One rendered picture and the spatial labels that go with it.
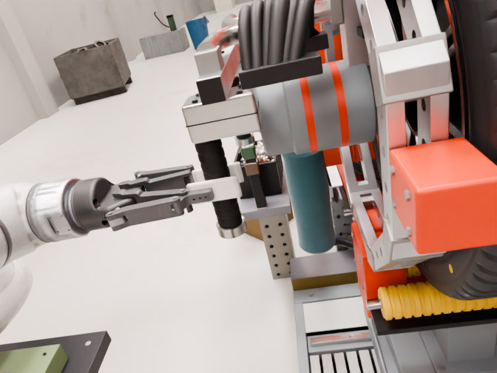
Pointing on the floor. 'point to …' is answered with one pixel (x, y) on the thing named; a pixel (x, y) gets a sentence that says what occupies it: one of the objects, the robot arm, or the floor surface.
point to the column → (278, 244)
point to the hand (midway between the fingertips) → (217, 183)
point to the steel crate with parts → (94, 71)
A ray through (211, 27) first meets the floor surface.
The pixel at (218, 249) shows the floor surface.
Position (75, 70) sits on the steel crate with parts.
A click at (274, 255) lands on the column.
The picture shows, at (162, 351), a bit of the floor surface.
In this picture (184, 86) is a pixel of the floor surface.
